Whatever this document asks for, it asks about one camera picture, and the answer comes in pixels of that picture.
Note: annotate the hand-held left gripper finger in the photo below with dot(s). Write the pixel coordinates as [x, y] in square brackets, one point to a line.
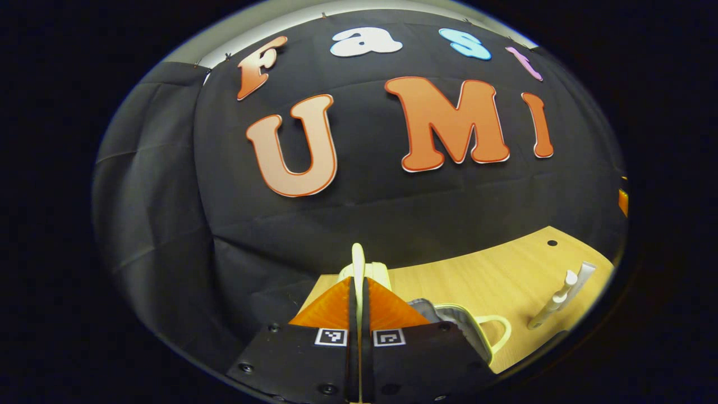
[353, 331]
[365, 336]

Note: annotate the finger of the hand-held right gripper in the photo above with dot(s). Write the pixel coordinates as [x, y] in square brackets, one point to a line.
[623, 201]

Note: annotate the white squeeze tube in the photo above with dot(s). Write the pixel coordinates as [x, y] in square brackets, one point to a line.
[584, 274]

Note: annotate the pale yellow suitcase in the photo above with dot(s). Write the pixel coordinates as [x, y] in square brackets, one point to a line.
[465, 322]

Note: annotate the white pump bottle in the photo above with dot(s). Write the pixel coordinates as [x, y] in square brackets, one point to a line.
[552, 306]

